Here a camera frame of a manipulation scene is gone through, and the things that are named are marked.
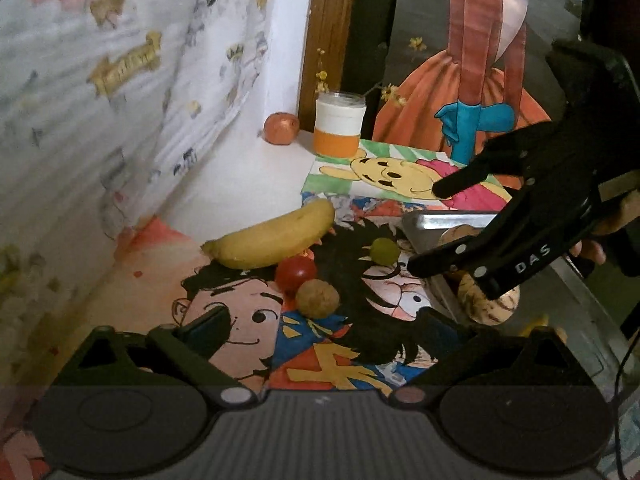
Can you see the red cherry tomato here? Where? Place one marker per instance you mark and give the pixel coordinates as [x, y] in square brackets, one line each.
[296, 275]

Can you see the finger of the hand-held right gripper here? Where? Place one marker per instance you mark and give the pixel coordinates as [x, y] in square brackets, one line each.
[460, 255]
[480, 165]

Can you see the white printed blanket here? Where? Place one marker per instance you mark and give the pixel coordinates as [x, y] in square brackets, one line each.
[75, 135]

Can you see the brown wooden door post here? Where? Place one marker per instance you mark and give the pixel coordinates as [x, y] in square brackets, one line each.
[327, 20]

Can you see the red apple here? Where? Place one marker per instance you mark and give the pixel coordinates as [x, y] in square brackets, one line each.
[281, 128]

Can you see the metal tray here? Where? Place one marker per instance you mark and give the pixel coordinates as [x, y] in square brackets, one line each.
[565, 305]

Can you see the striped pepino melon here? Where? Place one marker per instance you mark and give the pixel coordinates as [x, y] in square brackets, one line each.
[457, 234]
[492, 310]

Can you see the person's right hand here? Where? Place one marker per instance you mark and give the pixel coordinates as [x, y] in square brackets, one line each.
[617, 217]

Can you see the yellow banana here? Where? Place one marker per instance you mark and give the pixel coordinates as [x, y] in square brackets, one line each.
[270, 237]

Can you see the green grape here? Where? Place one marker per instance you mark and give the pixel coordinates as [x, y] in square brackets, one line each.
[385, 251]

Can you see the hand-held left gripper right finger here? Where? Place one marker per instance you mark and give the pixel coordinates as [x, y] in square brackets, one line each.
[440, 330]

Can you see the white and orange jar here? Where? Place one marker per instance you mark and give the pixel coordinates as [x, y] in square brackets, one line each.
[339, 125]

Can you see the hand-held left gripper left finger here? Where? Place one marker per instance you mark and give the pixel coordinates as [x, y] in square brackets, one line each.
[207, 327]

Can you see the cartoon printed tablecloth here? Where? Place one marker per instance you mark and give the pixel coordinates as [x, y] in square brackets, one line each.
[240, 325]

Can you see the brown spotted banana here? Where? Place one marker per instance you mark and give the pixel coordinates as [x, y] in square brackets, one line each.
[542, 329]

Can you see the wall poster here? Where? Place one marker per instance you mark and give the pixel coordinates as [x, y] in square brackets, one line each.
[480, 60]

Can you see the brown potato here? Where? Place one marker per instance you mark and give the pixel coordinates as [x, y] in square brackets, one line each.
[316, 299]

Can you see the yellow flower twig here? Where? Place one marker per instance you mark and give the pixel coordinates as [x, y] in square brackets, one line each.
[322, 76]

